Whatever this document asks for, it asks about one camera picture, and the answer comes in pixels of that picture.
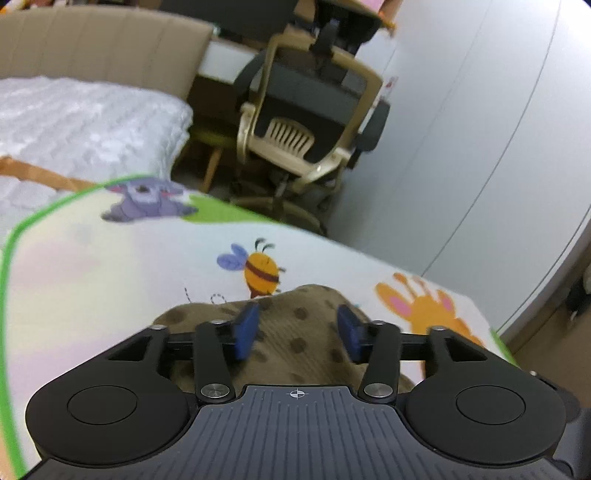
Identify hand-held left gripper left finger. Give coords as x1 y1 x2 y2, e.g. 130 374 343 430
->
108 302 262 407

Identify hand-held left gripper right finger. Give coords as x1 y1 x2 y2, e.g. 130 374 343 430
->
336 305 490 407

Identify tan polka-dot corduroy garment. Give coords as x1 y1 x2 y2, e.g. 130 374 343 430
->
152 284 416 398

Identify cartoon printed blanket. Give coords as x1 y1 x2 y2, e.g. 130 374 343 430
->
0 173 518 480

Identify green stool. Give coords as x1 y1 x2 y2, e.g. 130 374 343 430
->
187 124 241 195

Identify white wardrobe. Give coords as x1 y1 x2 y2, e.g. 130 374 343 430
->
332 0 591 333

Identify beige mesh office chair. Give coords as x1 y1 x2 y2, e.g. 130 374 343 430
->
228 0 398 236

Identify white desk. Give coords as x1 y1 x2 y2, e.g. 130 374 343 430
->
198 37 264 88

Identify white quilted bedspread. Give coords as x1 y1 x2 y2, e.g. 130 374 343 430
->
0 76 194 241

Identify black monitor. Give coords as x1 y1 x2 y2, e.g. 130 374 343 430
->
157 0 301 33

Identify beige padded headboard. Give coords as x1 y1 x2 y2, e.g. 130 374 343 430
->
0 7 215 100

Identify orange strap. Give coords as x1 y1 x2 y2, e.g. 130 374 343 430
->
0 156 100 191

